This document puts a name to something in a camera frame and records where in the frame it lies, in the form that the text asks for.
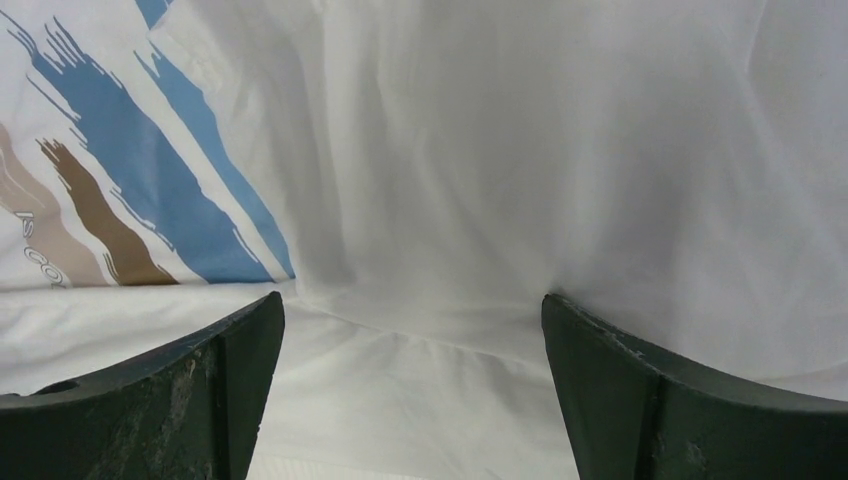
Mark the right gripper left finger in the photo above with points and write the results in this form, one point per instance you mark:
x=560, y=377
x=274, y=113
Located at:
x=189, y=409

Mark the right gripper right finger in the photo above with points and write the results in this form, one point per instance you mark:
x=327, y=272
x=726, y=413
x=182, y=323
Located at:
x=635, y=410

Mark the white printed t-shirt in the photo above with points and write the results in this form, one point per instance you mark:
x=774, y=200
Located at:
x=413, y=177

